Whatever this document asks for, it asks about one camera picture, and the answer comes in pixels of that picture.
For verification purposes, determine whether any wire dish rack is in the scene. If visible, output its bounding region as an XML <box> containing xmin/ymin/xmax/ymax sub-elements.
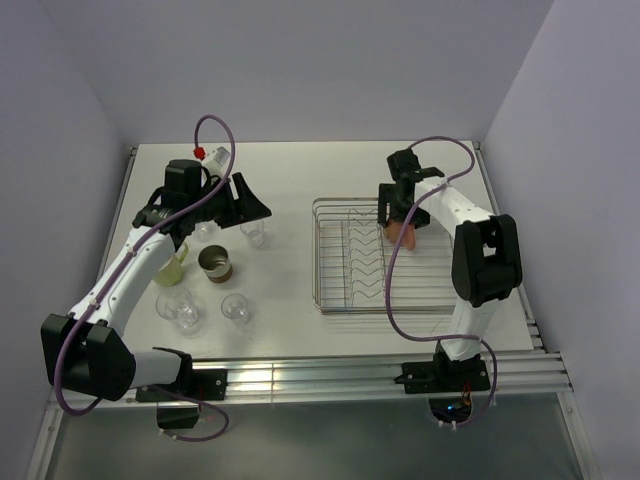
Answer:
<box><xmin>312</xmin><ymin>196</ymin><xmax>474</xmax><ymax>317</ymax></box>

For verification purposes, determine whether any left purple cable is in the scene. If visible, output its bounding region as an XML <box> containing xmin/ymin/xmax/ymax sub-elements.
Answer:
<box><xmin>55</xmin><ymin>114</ymin><xmax>236</xmax><ymax>444</ymax></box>

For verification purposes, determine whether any clear glass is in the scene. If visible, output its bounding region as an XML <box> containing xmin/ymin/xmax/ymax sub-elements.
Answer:
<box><xmin>221</xmin><ymin>293</ymin><xmax>252</xmax><ymax>328</ymax></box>
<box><xmin>193</xmin><ymin>222</ymin><xmax>216</xmax><ymax>243</ymax></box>
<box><xmin>155</xmin><ymin>287</ymin><xmax>200</xmax><ymax>329</ymax></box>
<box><xmin>240</xmin><ymin>220</ymin><xmax>267</xmax><ymax>248</ymax></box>

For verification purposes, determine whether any green mug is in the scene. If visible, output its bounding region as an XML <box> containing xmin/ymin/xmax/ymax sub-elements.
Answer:
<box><xmin>153</xmin><ymin>243</ymin><xmax>190</xmax><ymax>287</ymax></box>

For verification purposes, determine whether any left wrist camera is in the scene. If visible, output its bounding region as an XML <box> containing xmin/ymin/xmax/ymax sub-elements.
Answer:
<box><xmin>202</xmin><ymin>146</ymin><xmax>231</xmax><ymax>177</ymax></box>

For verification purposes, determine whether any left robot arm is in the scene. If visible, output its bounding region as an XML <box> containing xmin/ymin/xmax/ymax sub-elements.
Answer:
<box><xmin>41</xmin><ymin>160</ymin><xmax>272</xmax><ymax>401</ymax></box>

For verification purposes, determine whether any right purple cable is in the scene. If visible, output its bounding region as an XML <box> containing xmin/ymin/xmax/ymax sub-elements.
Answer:
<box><xmin>382</xmin><ymin>136</ymin><xmax>501</xmax><ymax>426</ymax></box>

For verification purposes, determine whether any orange floral mug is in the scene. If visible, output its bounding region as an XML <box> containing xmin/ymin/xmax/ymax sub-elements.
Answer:
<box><xmin>384</xmin><ymin>220</ymin><xmax>416</xmax><ymax>251</ymax></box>

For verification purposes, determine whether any clear glass far left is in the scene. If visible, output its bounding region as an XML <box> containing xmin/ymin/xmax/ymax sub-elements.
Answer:
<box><xmin>193</xmin><ymin>222</ymin><xmax>216</xmax><ymax>243</ymax></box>

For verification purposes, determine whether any purple cable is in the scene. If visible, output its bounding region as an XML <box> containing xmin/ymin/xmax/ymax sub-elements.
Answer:
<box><xmin>55</xmin><ymin>114</ymin><xmax>236</xmax><ymax>444</ymax></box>
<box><xmin>382</xmin><ymin>136</ymin><xmax>501</xmax><ymax>426</ymax></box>

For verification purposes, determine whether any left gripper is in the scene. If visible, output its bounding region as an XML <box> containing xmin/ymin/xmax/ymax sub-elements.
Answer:
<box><xmin>188</xmin><ymin>173</ymin><xmax>270</xmax><ymax>229</ymax></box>

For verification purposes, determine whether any black box under rail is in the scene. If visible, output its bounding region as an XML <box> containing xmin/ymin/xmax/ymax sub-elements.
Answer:
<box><xmin>156</xmin><ymin>407</ymin><xmax>200</xmax><ymax>431</ymax></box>

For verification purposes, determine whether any clear glass front right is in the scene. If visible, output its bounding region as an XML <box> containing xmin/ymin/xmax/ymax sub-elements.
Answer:
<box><xmin>221</xmin><ymin>293</ymin><xmax>252</xmax><ymax>328</ymax></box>

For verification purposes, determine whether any steel cup brown band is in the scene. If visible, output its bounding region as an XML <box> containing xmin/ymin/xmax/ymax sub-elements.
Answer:
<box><xmin>197</xmin><ymin>245</ymin><xmax>233</xmax><ymax>284</ymax></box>

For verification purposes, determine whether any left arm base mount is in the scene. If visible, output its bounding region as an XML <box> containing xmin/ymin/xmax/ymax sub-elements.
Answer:
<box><xmin>135</xmin><ymin>368</ymin><xmax>228</xmax><ymax>403</ymax></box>

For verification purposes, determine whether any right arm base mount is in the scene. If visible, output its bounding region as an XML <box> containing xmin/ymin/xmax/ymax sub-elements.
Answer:
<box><xmin>394</xmin><ymin>351</ymin><xmax>491</xmax><ymax>394</ymax></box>

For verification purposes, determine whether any clear glass front left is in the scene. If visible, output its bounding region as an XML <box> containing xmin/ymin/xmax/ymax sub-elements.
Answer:
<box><xmin>155</xmin><ymin>287</ymin><xmax>200</xmax><ymax>329</ymax></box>

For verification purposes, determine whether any clear glass centre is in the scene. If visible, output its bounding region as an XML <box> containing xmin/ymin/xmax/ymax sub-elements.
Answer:
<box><xmin>240</xmin><ymin>220</ymin><xmax>267</xmax><ymax>248</ymax></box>

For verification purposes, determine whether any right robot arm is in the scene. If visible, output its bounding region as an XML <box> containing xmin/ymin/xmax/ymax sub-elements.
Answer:
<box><xmin>378</xmin><ymin>149</ymin><xmax>522</xmax><ymax>390</ymax></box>

